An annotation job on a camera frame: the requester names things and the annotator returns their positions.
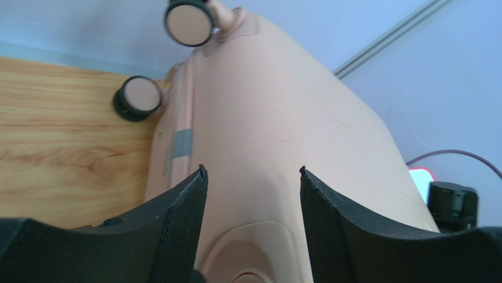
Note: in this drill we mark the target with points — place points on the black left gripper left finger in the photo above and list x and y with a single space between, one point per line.
154 242

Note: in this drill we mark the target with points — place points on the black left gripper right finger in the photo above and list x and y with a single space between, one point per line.
348 242

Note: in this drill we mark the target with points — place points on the pink suitcase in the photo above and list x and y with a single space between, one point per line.
253 107

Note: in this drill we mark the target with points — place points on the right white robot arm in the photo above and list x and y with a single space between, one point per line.
453 207

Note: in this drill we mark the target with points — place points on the white board pink edge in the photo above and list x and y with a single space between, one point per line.
422 177

